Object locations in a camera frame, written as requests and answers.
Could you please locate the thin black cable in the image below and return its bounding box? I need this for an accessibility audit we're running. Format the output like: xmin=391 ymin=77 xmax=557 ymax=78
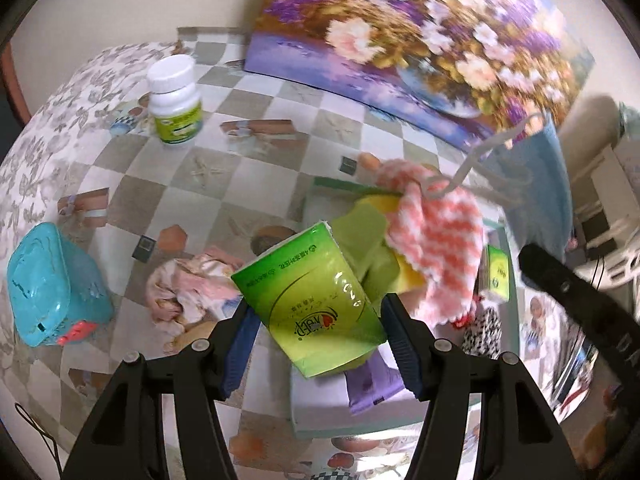
xmin=15 ymin=402 xmax=63 ymax=466

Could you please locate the white medicine bottle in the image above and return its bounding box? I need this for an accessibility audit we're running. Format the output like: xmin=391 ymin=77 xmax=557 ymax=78
xmin=146 ymin=55 xmax=203 ymax=147

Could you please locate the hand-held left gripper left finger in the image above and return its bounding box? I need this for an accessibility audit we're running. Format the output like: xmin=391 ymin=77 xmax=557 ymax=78
xmin=60 ymin=305 xmax=261 ymax=480

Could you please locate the leopard print scrunchie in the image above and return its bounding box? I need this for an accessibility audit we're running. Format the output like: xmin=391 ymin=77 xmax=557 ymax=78
xmin=460 ymin=305 xmax=503 ymax=358

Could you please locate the green tissue packet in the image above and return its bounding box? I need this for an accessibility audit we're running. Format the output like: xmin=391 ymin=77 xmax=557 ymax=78
xmin=480 ymin=245 xmax=511 ymax=306
xmin=231 ymin=220 xmax=388 ymax=378

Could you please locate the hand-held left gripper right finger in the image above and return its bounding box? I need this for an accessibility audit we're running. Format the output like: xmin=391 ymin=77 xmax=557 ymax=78
xmin=380 ymin=292 xmax=583 ymax=480

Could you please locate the blue gift bag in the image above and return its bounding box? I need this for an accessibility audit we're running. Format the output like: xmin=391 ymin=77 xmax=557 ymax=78
xmin=452 ymin=112 xmax=576 ymax=261

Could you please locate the floral painting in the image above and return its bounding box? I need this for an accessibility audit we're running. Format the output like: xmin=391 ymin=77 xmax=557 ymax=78
xmin=244 ymin=0 xmax=596 ymax=153

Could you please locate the purple packet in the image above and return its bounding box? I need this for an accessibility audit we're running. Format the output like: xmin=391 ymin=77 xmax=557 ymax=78
xmin=345 ymin=355 xmax=406 ymax=416

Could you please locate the butterfly print tablecloth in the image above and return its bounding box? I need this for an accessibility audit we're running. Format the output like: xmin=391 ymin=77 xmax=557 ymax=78
xmin=0 ymin=42 xmax=193 ymax=480

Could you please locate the reddish brown furniture edge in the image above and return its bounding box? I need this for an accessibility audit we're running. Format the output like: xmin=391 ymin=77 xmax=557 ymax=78
xmin=0 ymin=42 xmax=31 ymax=126

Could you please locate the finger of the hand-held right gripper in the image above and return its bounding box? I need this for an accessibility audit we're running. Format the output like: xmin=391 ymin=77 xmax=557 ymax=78
xmin=517 ymin=242 xmax=640 ymax=361

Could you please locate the pink crumpled cloth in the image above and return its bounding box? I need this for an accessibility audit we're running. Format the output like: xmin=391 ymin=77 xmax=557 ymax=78
xmin=146 ymin=246 xmax=251 ymax=336

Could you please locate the teal plastic box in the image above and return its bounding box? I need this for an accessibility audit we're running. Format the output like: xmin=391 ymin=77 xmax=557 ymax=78
xmin=6 ymin=221 xmax=115 ymax=348

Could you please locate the pink white chevron cloth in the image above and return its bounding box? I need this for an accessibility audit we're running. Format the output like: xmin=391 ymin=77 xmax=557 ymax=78
xmin=375 ymin=158 xmax=486 ymax=326

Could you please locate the checkered printed tablecloth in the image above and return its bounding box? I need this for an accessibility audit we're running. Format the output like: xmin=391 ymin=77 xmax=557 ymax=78
xmin=65 ymin=25 xmax=566 ymax=480

